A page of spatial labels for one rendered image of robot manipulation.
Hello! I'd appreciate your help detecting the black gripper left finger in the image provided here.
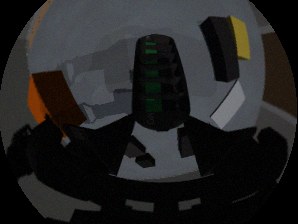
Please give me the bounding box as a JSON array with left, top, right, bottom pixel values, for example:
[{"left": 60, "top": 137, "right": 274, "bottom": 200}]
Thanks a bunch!
[{"left": 63, "top": 113, "right": 136, "bottom": 176}]

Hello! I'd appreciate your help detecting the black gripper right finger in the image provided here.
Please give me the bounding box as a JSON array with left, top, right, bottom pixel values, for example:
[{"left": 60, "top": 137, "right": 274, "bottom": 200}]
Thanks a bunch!
[{"left": 184, "top": 115, "right": 257, "bottom": 177}]

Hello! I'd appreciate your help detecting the yellow rectangular block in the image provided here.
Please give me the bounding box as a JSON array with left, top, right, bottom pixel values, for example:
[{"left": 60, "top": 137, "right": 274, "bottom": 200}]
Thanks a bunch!
[{"left": 225, "top": 15, "right": 251, "bottom": 61}]

